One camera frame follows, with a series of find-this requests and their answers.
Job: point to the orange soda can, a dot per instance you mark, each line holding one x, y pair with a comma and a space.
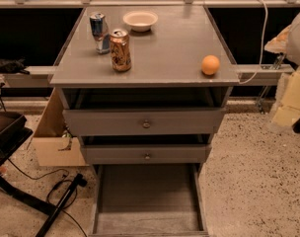
120, 53

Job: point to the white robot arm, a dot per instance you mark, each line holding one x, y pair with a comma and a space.
287, 42

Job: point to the grey drawer cabinet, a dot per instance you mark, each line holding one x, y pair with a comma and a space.
165, 74

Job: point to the grey middle drawer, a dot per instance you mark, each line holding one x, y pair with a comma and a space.
145, 154

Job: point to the grey top drawer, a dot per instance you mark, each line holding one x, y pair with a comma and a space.
143, 121

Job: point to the grey open bottom drawer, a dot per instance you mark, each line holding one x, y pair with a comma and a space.
160, 200

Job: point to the blue silver energy drink can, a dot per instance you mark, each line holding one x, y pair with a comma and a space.
100, 32

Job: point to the orange fruit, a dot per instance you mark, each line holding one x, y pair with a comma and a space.
210, 65

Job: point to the white paper bowl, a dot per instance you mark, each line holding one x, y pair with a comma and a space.
140, 21

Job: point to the cardboard box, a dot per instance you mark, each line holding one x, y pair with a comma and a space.
54, 144

